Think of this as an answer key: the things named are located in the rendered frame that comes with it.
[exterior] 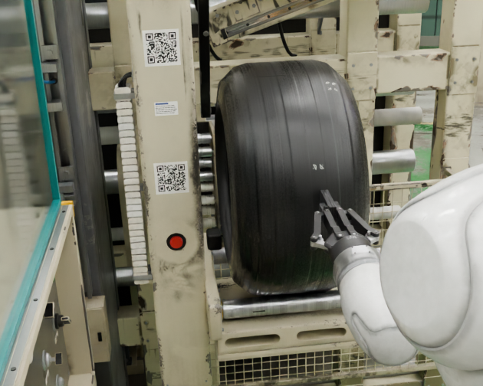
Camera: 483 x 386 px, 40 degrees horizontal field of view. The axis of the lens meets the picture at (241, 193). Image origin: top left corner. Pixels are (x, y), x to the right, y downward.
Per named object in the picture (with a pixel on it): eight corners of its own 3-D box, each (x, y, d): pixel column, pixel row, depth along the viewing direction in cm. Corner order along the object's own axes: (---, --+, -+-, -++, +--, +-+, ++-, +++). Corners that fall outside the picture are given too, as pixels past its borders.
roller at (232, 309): (219, 323, 156) (218, 306, 154) (217, 313, 160) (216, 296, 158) (364, 309, 160) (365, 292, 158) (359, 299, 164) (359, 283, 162)
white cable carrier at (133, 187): (134, 284, 159) (113, 88, 142) (134, 274, 164) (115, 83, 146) (152, 282, 160) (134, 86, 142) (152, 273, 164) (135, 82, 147)
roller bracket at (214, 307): (210, 342, 153) (208, 305, 150) (199, 263, 190) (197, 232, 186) (225, 341, 154) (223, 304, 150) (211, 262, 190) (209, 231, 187)
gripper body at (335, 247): (382, 243, 112) (366, 215, 120) (333, 248, 111) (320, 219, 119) (378, 279, 115) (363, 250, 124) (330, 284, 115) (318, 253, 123)
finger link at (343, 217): (350, 236, 117) (358, 235, 117) (336, 204, 127) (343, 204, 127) (349, 254, 119) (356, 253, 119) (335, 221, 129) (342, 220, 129)
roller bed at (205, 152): (154, 235, 197) (145, 139, 186) (153, 215, 211) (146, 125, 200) (220, 230, 199) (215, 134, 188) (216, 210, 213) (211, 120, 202)
